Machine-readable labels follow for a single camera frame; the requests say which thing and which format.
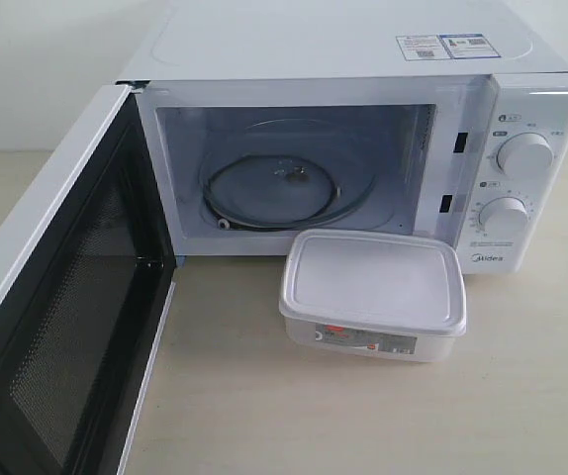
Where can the white plastic food container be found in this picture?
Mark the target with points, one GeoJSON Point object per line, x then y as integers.
{"type": "Point", "coordinates": [373, 294]}

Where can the white microwave door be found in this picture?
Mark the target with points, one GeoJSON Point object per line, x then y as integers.
{"type": "Point", "coordinates": [86, 266]}

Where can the glass microwave turntable plate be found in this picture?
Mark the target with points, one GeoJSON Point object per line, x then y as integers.
{"type": "Point", "coordinates": [287, 174]}

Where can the white Midea microwave body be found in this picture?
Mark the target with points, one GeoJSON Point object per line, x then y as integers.
{"type": "Point", "coordinates": [433, 127]}

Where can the lower white timer knob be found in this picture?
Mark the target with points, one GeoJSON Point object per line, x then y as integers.
{"type": "Point", "coordinates": [503, 217]}

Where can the warning label sticker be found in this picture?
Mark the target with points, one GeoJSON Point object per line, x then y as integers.
{"type": "Point", "coordinates": [446, 47]}

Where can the upper white control knob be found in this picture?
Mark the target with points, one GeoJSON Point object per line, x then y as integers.
{"type": "Point", "coordinates": [525, 156]}

